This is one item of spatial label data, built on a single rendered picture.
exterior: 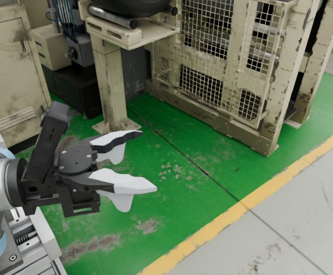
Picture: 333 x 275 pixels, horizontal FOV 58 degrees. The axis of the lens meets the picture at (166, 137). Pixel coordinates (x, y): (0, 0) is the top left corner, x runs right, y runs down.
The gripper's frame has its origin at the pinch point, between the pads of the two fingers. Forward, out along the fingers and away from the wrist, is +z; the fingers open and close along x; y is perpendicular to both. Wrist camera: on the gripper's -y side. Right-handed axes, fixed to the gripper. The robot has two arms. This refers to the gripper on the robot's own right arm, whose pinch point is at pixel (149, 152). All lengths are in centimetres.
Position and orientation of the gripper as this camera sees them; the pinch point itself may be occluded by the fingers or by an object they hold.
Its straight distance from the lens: 46.1
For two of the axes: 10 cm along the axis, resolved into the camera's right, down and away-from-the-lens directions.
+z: 9.8, -1.3, 1.5
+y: 0.3, 8.5, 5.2
